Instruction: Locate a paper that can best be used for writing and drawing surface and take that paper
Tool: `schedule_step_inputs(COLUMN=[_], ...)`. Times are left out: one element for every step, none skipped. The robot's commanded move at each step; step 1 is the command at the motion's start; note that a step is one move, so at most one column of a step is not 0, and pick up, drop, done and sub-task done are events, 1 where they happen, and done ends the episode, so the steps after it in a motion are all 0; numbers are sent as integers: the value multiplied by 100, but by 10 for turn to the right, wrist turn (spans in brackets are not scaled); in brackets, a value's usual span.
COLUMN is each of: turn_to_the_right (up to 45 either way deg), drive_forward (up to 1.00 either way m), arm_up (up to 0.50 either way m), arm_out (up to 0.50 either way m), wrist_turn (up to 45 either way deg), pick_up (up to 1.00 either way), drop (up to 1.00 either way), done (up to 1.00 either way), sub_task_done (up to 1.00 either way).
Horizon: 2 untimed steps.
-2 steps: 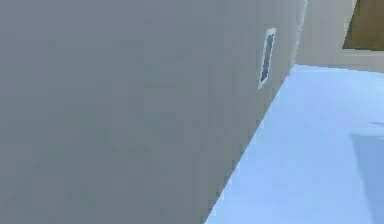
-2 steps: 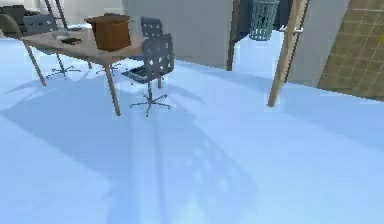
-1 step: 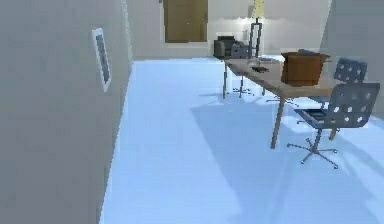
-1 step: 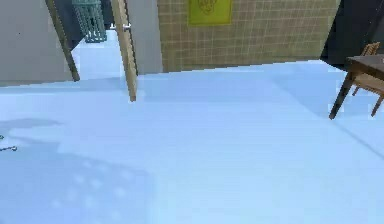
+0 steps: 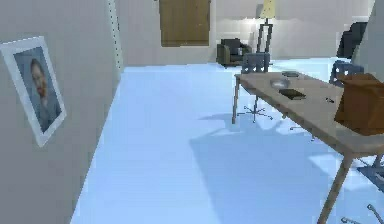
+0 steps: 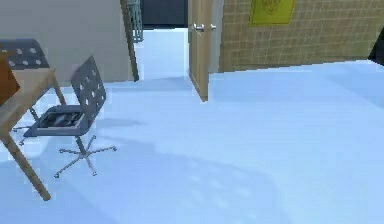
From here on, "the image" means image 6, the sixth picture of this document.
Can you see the light wooden room door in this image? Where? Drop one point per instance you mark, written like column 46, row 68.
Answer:
column 199, row 53

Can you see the light wooden table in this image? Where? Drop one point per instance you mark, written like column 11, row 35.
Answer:
column 29, row 87

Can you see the black furniture piece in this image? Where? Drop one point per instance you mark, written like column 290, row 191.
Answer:
column 378, row 50

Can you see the brown box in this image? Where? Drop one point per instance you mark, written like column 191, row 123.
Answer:
column 6, row 81

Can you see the yellow framed wall picture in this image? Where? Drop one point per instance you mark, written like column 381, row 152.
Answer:
column 271, row 11

